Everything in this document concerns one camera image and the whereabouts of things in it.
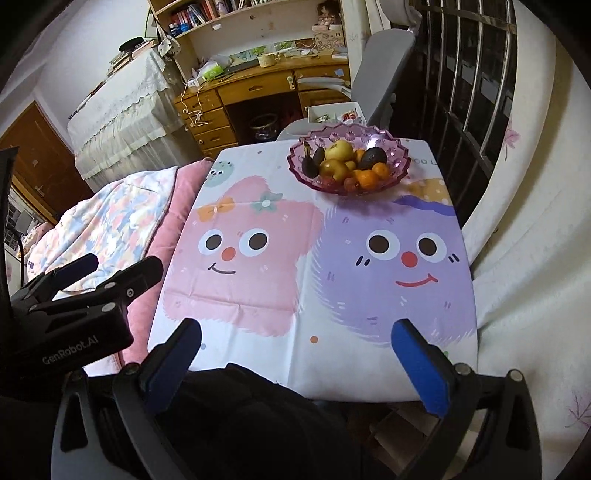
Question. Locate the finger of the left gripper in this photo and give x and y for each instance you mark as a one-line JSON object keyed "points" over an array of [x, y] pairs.
{"points": [[45, 286], [121, 288]]}

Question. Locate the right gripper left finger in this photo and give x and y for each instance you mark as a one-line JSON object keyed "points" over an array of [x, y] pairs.
{"points": [[107, 425]]}

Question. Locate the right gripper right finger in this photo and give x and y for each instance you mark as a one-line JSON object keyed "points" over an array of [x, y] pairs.
{"points": [[508, 444]]}

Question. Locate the dark overripe banana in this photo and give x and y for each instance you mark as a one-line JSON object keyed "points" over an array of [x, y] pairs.
{"points": [[312, 160]]}

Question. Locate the red apple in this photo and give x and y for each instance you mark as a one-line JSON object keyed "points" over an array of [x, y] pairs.
{"points": [[335, 169]]}

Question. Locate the small dark red fruit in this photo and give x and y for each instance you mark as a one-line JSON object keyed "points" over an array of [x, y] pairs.
{"points": [[351, 185]]}

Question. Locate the large orange mandarin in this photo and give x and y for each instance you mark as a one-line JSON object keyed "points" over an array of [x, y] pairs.
{"points": [[368, 180]]}

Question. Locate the yellow pear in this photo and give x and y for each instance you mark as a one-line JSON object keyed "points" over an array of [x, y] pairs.
{"points": [[341, 151]]}

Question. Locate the orange mandarin with leaf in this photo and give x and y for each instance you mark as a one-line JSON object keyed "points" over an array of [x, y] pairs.
{"points": [[382, 170]]}

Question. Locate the dark green avocado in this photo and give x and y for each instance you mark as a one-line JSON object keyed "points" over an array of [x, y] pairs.
{"points": [[371, 157]]}

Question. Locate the floral blanket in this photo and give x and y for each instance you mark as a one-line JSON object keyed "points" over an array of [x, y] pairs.
{"points": [[116, 225]]}

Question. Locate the brown wooden door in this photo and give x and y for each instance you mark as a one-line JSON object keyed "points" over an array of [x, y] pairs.
{"points": [[44, 170]]}

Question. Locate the pink quilt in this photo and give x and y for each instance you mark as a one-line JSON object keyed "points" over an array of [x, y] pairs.
{"points": [[188, 182]]}

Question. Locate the white curtain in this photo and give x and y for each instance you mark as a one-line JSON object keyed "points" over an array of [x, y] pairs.
{"points": [[528, 241]]}

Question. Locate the cartoon monster printed cloth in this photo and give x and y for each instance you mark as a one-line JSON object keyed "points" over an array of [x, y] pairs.
{"points": [[304, 287]]}

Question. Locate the wooden desk with drawers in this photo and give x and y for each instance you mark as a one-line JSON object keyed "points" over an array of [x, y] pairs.
{"points": [[225, 112]]}

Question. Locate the wooden bookshelf hutch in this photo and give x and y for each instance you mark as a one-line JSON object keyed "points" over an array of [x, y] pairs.
{"points": [[209, 28]]}

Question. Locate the pink glass fruit plate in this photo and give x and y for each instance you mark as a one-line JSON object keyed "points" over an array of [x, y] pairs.
{"points": [[361, 137]]}

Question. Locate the white tray of items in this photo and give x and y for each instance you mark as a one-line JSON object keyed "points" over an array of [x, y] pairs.
{"points": [[345, 112]]}

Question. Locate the metal window grille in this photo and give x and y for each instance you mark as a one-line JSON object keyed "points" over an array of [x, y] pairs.
{"points": [[467, 63]]}

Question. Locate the grey office chair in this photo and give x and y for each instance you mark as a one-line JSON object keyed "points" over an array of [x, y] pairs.
{"points": [[384, 59]]}

